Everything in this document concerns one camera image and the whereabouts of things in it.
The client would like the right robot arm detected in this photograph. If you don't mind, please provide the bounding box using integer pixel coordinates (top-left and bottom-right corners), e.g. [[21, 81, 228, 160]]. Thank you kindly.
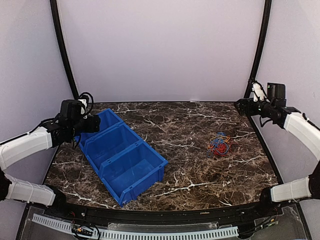
[[234, 98, 320, 217]]

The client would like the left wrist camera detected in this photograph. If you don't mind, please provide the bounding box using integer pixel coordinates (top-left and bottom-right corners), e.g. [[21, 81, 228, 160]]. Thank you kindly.
[[60, 99, 87, 119]]

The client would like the blue cable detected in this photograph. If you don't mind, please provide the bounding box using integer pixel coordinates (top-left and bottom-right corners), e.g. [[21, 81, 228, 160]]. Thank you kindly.
[[206, 131, 232, 158]]

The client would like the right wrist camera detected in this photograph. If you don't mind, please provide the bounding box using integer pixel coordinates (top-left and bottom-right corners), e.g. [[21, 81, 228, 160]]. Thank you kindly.
[[267, 82, 286, 101]]

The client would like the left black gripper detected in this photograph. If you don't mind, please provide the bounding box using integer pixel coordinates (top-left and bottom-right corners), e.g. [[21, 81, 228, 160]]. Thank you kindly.
[[69, 114, 100, 138]]

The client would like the white slotted cable duct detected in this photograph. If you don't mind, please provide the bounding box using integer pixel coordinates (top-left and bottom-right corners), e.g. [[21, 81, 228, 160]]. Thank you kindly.
[[31, 213, 240, 240]]

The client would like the blue three-compartment plastic bin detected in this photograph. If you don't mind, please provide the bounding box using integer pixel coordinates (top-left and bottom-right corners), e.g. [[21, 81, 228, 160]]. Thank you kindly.
[[76, 108, 168, 207]]

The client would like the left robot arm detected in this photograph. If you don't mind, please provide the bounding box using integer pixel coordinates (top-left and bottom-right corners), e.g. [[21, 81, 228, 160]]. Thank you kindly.
[[0, 92, 101, 218]]

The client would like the left black frame post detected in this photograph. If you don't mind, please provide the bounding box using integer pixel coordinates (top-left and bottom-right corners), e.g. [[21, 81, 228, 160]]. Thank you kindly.
[[49, 0, 79, 99]]

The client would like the right black frame post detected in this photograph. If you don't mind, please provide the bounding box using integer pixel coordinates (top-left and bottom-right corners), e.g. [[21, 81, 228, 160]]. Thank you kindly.
[[244, 0, 272, 98]]

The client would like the black front rail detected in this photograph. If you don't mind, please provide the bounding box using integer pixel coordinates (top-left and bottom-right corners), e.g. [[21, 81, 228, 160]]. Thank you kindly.
[[41, 202, 283, 226]]

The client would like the black frame post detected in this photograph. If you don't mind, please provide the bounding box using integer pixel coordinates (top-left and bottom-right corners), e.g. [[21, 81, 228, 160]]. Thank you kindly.
[[49, 0, 79, 99], [244, 0, 272, 98]]

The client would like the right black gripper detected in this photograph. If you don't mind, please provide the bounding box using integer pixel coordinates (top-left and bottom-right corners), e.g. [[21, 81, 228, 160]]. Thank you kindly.
[[234, 97, 275, 118]]

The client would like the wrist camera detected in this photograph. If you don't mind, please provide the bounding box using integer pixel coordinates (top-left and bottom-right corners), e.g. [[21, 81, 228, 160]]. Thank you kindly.
[[267, 82, 286, 101], [60, 99, 87, 119]]

